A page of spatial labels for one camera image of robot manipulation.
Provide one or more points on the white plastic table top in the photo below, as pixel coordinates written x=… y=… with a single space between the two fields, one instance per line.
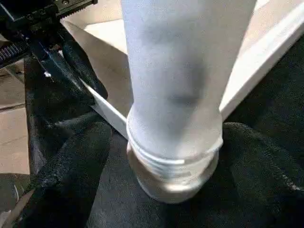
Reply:
x=249 y=59

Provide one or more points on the white plastic table leg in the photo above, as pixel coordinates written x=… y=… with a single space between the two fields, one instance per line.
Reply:
x=171 y=71

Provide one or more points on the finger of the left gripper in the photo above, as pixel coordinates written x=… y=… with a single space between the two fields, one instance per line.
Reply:
x=59 y=78
x=88 y=73

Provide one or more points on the black work mat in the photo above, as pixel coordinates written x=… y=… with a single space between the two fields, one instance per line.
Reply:
x=273 y=99

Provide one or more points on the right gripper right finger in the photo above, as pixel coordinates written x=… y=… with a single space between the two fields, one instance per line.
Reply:
x=261 y=194

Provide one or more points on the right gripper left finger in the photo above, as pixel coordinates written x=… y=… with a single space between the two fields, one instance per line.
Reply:
x=69 y=185

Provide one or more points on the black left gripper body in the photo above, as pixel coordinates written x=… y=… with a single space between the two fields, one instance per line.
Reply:
x=31 y=21

